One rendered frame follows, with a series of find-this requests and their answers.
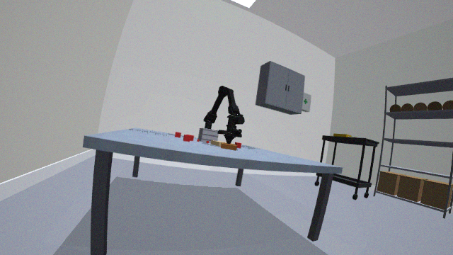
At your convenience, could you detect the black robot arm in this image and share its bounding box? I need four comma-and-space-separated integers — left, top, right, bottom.
203, 86, 245, 136

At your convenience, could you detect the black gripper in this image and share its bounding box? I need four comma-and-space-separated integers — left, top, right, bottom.
218, 123, 242, 144

